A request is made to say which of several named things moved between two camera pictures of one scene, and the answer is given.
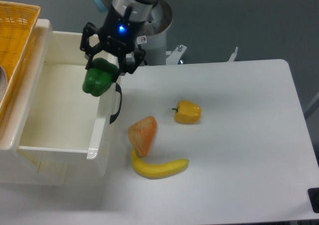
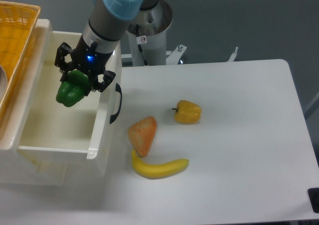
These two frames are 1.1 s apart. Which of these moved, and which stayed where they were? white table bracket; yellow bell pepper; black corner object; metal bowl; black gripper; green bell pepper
Moved: black gripper; green bell pepper
Stayed: black corner object; yellow bell pepper; metal bowl; white table bracket
